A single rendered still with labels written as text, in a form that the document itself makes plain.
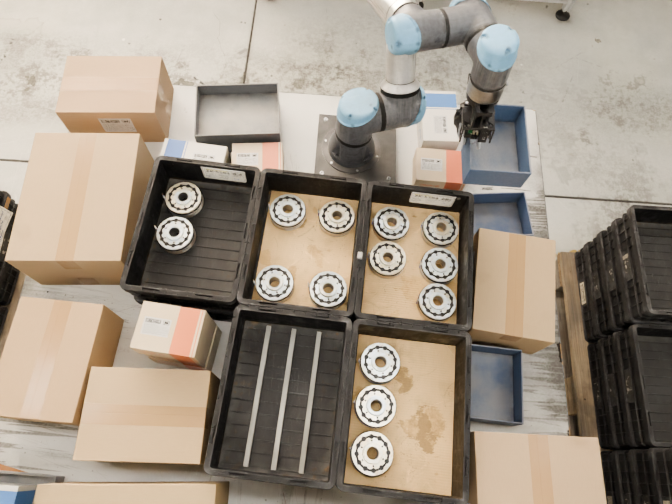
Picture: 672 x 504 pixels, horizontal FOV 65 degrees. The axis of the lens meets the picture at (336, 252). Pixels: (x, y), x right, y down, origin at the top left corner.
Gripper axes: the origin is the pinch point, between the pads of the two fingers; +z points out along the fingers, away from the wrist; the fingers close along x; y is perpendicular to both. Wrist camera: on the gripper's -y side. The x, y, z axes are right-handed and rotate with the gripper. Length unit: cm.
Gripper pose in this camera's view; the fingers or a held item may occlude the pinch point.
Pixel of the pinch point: (467, 138)
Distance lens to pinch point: 138.2
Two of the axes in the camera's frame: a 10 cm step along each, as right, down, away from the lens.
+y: -0.8, 9.2, -3.7
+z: 0.5, 3.8, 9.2
